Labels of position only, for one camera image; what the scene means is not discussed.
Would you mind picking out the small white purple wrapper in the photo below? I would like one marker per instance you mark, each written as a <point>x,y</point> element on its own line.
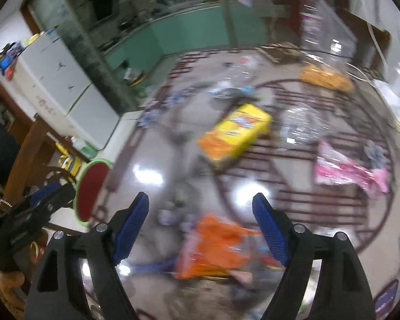
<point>173,216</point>

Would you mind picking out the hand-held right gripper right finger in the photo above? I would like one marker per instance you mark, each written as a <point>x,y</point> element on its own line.
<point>270,226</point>

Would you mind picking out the crumpled clear plastic wrapper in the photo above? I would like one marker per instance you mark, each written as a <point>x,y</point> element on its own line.
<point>303,125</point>

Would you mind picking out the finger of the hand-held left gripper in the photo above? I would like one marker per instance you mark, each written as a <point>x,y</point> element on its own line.
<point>48,193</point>

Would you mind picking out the green kitchen cabinet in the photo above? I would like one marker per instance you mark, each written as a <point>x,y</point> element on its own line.
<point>173,36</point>

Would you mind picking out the white refrigerator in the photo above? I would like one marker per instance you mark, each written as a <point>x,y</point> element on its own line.
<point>66,83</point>

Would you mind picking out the yellow bowl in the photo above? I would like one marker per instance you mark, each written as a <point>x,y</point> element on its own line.
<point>135,77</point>

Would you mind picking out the yellow toy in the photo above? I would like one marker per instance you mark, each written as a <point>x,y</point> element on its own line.
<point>68,161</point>

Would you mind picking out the grey crumpled wrapper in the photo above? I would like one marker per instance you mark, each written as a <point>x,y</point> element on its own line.
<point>375,151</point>

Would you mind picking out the red stool with green rim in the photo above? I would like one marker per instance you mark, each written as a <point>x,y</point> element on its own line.
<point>91,190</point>

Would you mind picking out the purple packet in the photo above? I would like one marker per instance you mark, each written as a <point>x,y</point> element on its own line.
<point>388,298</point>

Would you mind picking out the blue white wrapper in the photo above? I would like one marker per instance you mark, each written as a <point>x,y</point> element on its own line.
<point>233,92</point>

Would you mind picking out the large clear purple-label bottle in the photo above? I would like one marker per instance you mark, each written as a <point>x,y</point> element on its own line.
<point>323,30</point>

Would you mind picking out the yellow snack box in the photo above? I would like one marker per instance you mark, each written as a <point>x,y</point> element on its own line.
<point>235,133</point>

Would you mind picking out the orange yellow snack bag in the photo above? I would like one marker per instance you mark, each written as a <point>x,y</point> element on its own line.
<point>325,77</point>

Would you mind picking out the brown wooden table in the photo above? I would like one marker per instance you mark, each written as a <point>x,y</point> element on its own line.
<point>30,160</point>

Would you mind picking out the pink plastic bag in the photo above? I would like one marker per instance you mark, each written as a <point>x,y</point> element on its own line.
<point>346,171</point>

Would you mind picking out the dark wooden cabinet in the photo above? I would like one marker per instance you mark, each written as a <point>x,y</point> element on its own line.
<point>363,43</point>

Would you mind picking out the brown cardboard piece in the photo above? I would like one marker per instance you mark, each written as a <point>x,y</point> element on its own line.
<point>280,51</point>

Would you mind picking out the row of small blue-white wrappers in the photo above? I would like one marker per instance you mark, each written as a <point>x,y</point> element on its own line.
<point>163,106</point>

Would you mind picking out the black range hood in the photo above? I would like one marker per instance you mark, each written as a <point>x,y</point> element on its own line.
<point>100,0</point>

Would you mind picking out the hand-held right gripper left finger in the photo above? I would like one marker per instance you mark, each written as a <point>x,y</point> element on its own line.
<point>133,226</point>

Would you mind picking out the blue red box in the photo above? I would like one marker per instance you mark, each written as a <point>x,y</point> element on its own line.
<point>7,66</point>

